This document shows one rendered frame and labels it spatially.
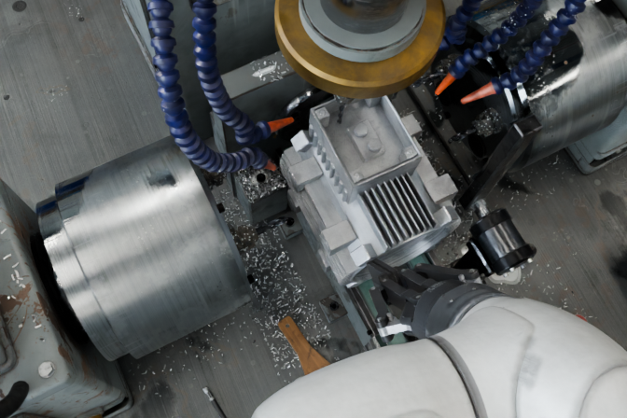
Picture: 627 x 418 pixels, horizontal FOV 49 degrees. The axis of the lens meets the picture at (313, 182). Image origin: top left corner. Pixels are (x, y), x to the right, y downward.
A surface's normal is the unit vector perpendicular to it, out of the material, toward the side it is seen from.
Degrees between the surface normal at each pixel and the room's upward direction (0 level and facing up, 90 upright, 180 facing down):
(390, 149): 0
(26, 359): 0
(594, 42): 20
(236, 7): 90
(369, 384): 30
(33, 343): 0
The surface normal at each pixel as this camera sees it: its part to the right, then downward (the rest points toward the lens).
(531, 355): -0.68, -0.65
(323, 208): 0.05, -0.36
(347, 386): -0.11, -0.84
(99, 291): 0.26, 0.07
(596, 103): 0.42, 0.51
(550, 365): -0.48, -0.66
